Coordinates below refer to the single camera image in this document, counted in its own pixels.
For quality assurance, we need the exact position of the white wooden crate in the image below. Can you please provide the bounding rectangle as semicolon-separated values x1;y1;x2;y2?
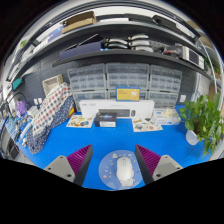
42;73;65;97

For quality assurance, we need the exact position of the yellow box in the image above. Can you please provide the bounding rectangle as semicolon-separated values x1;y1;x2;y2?
115;85;141;102

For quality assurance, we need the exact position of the long white keyboard box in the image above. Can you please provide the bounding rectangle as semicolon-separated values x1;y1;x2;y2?
78;99;155;120

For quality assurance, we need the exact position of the small black box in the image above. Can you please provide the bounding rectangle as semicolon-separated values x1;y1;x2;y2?
94;112;118;128

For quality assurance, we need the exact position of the green plant in white pot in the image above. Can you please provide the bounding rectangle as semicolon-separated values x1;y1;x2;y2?
178;92;224;157

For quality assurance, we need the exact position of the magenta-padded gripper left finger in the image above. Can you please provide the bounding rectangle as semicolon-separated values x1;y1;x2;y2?
43;143;94;187

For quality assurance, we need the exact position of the blue white tissue box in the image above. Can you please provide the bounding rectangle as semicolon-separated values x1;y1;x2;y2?
152;108;183;127

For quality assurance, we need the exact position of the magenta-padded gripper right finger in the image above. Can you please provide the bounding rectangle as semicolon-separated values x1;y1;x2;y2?
134;143;184;186

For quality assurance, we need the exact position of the round blue bunny mouse pad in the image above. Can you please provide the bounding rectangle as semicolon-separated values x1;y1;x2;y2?
98;149;148;191

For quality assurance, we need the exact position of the white computer mouse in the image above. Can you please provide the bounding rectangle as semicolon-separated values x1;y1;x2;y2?
115;156;135;187

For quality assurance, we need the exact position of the printed sticker sheet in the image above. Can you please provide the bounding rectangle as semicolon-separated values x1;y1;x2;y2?
131;117;164;133
65;114;95;129

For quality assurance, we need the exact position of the polka dot patterned cloth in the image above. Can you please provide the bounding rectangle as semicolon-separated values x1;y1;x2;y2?
26;82;76;155

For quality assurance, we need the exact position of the dark shelf unit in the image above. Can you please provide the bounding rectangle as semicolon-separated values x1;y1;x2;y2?
6;9;216;83

